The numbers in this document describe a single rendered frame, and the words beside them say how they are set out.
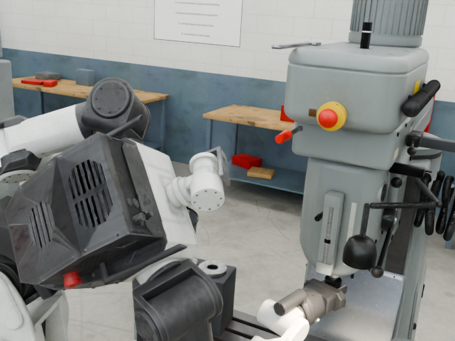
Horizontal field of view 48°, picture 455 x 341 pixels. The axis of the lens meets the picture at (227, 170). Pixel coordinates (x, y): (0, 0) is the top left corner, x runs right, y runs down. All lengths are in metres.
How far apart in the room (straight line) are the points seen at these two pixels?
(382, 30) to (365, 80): 0.39
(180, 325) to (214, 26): 5.41
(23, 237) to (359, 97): 0.72
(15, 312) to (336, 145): 0.80
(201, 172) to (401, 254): 0.96
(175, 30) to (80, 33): 1.50
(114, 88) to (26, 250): 0.36
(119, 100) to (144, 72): 5.71
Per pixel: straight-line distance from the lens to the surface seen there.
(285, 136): 1.12
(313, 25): 5.74
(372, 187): 1.28
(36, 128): 1.17
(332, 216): 1.27
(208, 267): 1.65
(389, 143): 1.20
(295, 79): 1.13
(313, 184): 1.30
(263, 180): 5.44
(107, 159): 0.92
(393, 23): 1.45
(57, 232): 0.97
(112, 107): 1.07
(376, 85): 1.08
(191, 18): 6.36
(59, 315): 1.34
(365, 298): 1.85
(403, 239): 1.79
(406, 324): 1.97
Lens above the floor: 1.97
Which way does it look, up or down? 18 degrees down
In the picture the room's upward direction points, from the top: 3 degrees clockwise
